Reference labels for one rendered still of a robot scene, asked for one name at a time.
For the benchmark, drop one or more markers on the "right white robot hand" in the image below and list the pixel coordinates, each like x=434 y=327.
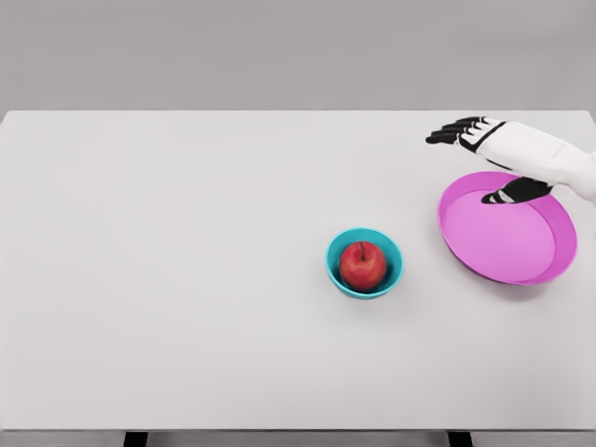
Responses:
x=521 y=146

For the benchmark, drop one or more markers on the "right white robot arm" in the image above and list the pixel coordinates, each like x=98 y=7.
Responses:
x=584 y=174

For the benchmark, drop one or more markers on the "pink plate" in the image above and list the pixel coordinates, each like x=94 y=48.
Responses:
x=503 y=233

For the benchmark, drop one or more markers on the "red apple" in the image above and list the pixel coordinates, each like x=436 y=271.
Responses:
x=362 y=266

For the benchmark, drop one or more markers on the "blue bowl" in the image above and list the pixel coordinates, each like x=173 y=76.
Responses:
x=335 y=265

